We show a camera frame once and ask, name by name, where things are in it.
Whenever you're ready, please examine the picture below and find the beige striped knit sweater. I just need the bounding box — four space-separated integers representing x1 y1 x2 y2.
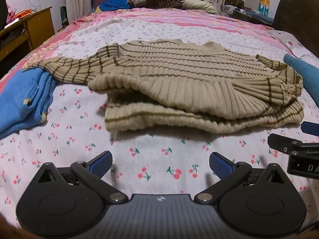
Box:
30 39 304 134

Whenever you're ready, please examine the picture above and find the teal knit garment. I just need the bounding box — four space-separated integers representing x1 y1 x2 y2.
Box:
283 54 319 105

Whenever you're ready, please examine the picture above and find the white floral pillow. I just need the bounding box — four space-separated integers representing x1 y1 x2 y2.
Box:
269 30 319 68

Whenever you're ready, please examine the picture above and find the blue knit garment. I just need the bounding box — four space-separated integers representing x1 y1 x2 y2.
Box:
1 68 58 139

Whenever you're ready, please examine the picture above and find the dark wooden headboard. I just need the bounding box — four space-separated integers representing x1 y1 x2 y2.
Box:
273 0 319 56

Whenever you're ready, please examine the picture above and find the yellow blue package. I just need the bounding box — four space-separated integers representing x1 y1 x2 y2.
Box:
258 0 270 16

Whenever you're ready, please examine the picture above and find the dark bedside table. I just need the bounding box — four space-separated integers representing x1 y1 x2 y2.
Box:
223 0 274 27

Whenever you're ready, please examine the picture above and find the wooden desk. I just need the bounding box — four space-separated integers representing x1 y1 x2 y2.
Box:
1 7 55 77

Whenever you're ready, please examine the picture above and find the cream pillow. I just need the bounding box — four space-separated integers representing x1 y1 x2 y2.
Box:
182 0 216 15

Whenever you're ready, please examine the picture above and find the blue yellow cloth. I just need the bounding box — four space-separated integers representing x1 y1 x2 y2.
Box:
96 0 132 12

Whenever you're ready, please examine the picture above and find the orange object on desk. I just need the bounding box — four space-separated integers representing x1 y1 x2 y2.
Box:
15 9 32 19

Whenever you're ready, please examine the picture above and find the black monitor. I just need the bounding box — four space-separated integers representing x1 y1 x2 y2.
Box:
0 0 8 31

